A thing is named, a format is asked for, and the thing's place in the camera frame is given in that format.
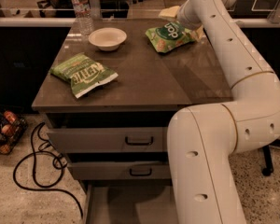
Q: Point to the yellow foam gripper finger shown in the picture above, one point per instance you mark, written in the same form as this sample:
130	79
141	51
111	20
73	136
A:
197	34
169	13

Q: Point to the green rice chip bag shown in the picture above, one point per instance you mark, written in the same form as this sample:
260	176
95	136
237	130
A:
170	36

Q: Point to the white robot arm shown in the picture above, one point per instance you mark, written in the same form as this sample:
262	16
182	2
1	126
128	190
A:
200	138

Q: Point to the green kettle chip bag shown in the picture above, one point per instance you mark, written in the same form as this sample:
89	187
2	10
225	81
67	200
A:
83	74

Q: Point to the grey drawer cabinet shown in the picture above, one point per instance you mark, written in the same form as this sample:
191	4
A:
147	80

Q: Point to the top grey drawer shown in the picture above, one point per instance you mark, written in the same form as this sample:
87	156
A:
110	132

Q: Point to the grey drawer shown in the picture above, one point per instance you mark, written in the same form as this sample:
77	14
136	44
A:
110	132
119	166
130	202

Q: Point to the middle grey drawer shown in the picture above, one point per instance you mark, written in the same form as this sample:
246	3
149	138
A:
119	166

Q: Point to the bottom grey drawer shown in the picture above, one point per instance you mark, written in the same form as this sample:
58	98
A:
130	202

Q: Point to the white bowl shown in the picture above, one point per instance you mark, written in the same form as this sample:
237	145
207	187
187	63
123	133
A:
107	39

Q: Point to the clear plastic water bottle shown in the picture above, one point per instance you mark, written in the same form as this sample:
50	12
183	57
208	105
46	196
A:
82	11

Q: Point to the black rolling stand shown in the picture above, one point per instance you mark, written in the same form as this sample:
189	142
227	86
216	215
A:
268	169

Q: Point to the metal railing post left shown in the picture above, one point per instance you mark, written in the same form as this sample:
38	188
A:
95	9

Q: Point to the black wire basket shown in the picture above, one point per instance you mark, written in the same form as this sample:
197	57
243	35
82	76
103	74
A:
12	127

